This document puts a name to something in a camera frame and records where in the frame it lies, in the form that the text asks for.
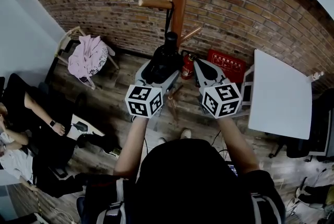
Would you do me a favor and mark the black umbrella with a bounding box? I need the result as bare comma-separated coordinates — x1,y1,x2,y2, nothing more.
142,1,185,86

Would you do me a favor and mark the person's black clothed torso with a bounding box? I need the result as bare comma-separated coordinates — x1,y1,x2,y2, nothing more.
78,138,287,224

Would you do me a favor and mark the pink garment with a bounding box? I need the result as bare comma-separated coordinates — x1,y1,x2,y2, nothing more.
67,34,109,82

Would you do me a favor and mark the device with blue screen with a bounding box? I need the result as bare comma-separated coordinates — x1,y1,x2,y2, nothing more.
227,163,238,178

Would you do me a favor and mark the person's right forearm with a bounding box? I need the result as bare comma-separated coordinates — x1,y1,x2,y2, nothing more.
218,115,260,174

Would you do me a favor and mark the white cable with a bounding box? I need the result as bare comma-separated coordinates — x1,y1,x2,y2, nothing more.
49,207,78,224

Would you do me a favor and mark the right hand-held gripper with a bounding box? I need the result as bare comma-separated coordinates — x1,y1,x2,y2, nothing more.
193,58,243,120

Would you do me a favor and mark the white square table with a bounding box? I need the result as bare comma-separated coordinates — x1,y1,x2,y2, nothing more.
240,49,313,140

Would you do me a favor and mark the black swivel chair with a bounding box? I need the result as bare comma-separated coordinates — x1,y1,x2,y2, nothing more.
268,136,311,159

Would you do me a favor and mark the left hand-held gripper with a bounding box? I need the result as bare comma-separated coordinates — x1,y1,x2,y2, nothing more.
124,59,181,120

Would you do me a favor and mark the light wooden chair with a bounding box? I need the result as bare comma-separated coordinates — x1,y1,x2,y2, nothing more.
53,26,120,90

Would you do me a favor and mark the yellow black striped strap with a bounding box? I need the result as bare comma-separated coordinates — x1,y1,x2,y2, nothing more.
33,190,42,215

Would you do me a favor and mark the red fire equipment box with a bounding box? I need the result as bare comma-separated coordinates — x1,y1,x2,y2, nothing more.
207,49,247,84

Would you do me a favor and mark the black cable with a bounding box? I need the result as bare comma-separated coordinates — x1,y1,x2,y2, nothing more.
211,130,229,161

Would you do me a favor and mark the dark cabinet white frame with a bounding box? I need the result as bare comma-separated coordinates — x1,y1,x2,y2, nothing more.
309,108,334,158

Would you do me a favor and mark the red fire extinguisher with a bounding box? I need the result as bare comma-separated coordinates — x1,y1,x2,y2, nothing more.
180,50,195,80

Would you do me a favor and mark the person's left forearm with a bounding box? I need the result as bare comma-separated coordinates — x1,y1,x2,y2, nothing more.
113,115,149,179

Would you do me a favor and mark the black bag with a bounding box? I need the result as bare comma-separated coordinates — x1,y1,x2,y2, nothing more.
296,177,334,208

